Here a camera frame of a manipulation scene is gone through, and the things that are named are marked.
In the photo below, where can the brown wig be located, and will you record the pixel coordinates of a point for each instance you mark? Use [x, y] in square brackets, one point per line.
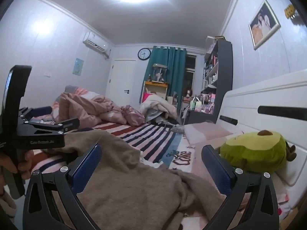
[188, 92]

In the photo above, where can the green avocado plush pillow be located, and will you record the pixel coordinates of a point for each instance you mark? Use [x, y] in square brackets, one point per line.
[254, 151]

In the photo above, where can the beige fuzzy sweater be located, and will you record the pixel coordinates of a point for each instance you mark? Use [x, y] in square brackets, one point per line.
[134, 184]

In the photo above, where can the teal curtain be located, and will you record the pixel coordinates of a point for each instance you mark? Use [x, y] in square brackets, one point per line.
[175, 71]

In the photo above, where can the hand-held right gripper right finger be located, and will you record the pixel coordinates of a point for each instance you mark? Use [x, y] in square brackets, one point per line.
[219, 170]

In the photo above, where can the yellow wall ornament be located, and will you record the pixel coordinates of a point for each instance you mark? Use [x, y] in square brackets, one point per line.
[290, 10]

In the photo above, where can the person's left hand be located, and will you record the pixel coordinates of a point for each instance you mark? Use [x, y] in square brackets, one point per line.
[25, 165]

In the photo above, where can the pink shiny cloth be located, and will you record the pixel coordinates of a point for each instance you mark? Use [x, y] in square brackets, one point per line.
[132, 115]

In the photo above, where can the pile of clothes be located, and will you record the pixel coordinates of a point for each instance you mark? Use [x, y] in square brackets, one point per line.
[156, 105]

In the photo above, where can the white air conditioner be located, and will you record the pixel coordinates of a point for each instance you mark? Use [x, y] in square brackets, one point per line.
[97, 43]

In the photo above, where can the dark tall bookshelf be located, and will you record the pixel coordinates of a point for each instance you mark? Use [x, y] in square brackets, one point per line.
[224, 71]

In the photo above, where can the white door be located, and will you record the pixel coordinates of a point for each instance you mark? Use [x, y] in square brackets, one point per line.
[121, 81]

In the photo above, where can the person's left forearm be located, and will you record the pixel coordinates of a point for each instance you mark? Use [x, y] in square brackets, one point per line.
[6, 203]

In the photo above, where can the blue wall poster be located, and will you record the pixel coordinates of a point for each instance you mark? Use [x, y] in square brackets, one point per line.
[78, 66]

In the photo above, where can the window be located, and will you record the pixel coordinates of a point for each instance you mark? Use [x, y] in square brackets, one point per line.
[190, 74]

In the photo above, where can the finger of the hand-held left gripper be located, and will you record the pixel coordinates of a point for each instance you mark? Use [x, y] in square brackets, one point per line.
[40, 111]
[69, 122]

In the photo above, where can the striped bed sheet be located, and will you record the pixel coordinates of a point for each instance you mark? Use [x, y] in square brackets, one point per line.
[153, 136]

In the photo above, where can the round wall clock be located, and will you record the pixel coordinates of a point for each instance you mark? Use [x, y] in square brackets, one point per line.
[144, 54]

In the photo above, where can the pink quilt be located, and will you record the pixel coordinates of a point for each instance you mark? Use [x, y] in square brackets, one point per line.
[84, 105]

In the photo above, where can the yellow topped shelf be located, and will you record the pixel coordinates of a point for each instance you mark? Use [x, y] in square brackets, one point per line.
[156, 84]

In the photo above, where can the white bed headboard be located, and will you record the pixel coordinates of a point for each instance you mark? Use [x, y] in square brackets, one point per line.
[263, 93]

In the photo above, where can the figure display case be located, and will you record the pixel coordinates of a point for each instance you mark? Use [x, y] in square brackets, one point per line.
[159, 73]

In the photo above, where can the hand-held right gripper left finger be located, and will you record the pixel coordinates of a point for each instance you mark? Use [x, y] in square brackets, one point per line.
[87, 165]

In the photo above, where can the framed wall picture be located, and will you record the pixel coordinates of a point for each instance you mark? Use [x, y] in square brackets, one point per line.
[263, 25]

